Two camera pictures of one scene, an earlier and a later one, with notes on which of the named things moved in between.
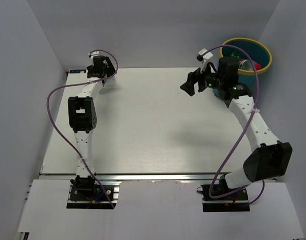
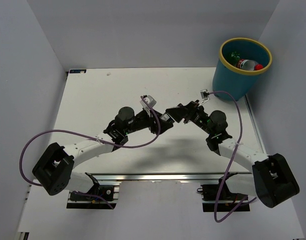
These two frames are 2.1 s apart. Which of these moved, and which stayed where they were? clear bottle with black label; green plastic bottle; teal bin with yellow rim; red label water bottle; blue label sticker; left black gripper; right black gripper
Moved: clear bottle with black label; right black gripper; left black gripper
Stayed: green plastic bottle; blue label sticker; red label water bottle; teal bin with yellow rim
